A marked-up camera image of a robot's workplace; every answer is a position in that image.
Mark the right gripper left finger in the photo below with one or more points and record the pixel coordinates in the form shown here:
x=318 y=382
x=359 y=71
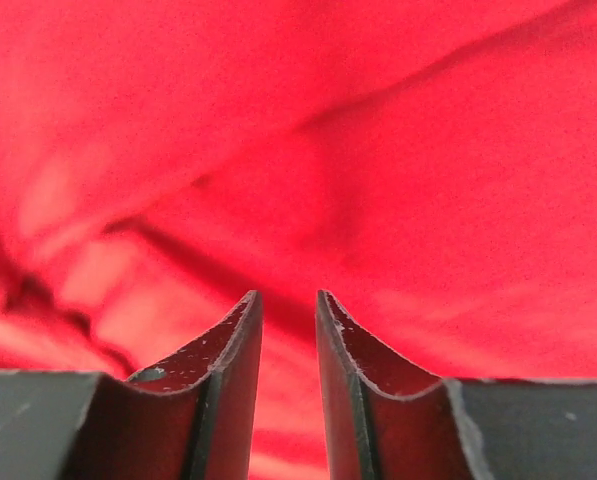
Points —
x=188 y=416

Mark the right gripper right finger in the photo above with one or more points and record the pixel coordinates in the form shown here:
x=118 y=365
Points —
x=388 y=418

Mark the red t-shirt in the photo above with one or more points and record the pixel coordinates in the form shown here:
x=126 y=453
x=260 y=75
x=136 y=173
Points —
x=432 y=163

